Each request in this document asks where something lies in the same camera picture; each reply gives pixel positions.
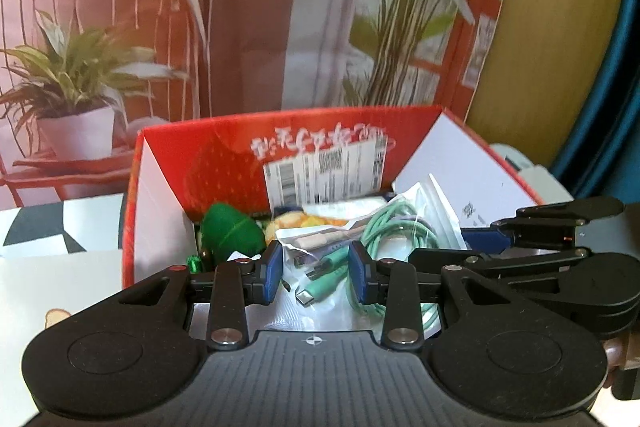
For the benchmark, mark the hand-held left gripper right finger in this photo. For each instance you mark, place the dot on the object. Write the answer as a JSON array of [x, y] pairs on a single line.
[[359, 272]]

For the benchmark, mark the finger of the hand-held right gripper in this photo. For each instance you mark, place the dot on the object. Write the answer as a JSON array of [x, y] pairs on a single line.
[[500, 264], [560, 219]]

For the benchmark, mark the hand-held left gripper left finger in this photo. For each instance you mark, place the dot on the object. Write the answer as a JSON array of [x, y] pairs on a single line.
[[270, 272]]

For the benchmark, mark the green plush toy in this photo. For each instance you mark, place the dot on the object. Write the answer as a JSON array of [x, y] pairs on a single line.
[[227, 227]]

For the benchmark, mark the red strawberry cardboard box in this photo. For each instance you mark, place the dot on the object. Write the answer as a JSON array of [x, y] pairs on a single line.
[[225, 157]]

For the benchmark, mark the person's right hand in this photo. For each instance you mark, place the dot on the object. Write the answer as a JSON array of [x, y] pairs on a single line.
[[614, 362]]

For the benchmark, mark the small shiny green object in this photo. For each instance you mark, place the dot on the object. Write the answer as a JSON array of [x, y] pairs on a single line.
[[193, 264]]

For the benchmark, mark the patterned tablecloth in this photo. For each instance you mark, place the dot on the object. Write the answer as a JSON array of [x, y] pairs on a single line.
[[75, 227]]

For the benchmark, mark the printed room backdrop cloth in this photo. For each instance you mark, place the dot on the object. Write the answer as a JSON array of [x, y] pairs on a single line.
[[250, 32]]

